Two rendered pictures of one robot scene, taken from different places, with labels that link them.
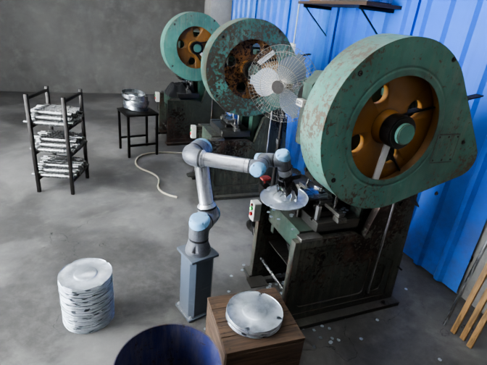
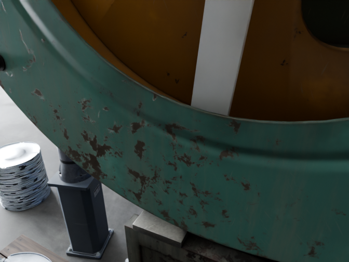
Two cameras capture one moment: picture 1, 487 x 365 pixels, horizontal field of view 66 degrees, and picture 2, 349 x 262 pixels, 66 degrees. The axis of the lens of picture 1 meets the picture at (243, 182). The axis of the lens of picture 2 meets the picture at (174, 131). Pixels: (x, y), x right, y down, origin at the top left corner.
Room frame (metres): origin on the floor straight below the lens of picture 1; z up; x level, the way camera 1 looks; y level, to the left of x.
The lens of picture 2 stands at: (1.53, -0.82, 1.18)
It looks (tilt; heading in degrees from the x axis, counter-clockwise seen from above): 27 degrees down; 49
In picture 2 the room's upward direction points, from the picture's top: straight up
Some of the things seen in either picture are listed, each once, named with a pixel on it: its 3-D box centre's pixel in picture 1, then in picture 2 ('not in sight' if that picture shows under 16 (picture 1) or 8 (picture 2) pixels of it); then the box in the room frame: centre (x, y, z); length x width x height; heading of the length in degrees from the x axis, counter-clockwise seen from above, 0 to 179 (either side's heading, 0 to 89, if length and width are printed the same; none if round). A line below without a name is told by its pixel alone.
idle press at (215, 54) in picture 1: (262, 110); not in sight; (3.86, -0.12, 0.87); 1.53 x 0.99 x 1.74; 112
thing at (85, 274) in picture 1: (85, 273); (13, 154); (1.70, 0.85, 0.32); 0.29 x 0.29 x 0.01
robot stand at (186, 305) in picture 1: (196, 280); (84, 210); (1.85, 0.23, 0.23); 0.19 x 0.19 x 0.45; 39
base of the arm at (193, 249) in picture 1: (198, 243); (75, 163); (1.85, 0.23, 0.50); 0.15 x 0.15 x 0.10
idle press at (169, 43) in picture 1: (207, 80); not in sight; (5.45, 0.66, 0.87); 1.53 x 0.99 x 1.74; 117
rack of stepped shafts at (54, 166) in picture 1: (59, 140); not in sight; (3.40, 1.83, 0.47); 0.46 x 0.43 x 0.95; 94
